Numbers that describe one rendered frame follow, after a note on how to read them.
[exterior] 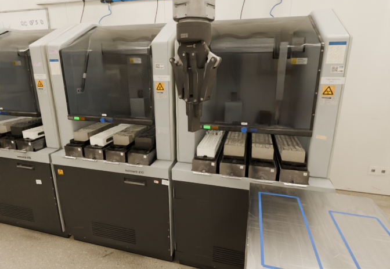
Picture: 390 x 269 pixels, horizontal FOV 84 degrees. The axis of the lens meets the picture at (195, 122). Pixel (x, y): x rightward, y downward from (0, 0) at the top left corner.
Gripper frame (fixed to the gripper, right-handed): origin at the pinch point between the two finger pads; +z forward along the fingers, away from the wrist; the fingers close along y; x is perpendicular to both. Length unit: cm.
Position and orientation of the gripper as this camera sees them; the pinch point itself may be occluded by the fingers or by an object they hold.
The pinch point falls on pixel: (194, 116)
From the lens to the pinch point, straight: 51.4
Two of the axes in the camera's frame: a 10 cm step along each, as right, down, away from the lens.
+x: 6.0, -2.1, 7.7
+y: 8.0, 1.6, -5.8
